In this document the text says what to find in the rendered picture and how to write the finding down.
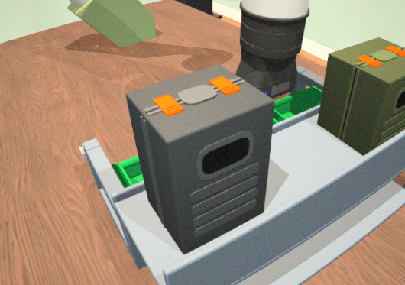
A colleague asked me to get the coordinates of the olive green tool case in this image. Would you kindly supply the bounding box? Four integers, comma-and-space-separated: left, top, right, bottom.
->
317, 37, 405, 156

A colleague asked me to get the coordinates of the dark grey case with orange latches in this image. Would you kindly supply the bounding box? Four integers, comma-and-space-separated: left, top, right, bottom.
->
125, 64, 275, 254

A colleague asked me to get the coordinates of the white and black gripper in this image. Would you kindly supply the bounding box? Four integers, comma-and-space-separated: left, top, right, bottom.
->
236, 0, 309, 99

